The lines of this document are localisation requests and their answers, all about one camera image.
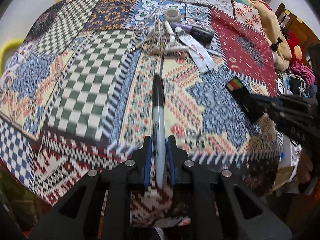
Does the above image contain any grey black marker pen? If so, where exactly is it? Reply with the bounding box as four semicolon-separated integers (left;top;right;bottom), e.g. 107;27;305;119
152;74;166;189

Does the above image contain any black makeup palette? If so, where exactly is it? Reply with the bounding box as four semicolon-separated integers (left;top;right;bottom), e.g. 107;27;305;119
225;76;251;112

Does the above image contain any person's right hand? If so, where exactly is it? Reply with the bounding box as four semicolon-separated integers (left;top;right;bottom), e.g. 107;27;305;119
297;148;313;184

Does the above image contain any white squeezed tube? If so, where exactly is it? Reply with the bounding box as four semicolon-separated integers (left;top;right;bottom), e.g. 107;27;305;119
175;27;217;74

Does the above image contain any purple black cosmetic tube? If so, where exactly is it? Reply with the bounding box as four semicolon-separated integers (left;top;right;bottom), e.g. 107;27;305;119
170;22;214;45

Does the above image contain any grey tape roll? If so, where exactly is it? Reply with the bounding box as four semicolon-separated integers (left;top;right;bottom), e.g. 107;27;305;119
163;8;182;23

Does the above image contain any patchwork patterned bedspread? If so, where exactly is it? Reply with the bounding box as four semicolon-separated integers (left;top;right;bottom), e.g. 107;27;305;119
1;0;280;204

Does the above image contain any clutter pile with cables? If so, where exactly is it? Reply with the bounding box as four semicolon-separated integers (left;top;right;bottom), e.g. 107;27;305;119
275;28;317;99

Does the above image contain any tangled white earphone cable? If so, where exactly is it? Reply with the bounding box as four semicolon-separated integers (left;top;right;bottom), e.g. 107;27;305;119
128;12;189;55

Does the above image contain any yellow curved bed rail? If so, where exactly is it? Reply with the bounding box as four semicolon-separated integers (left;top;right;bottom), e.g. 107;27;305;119
0;38;23;74

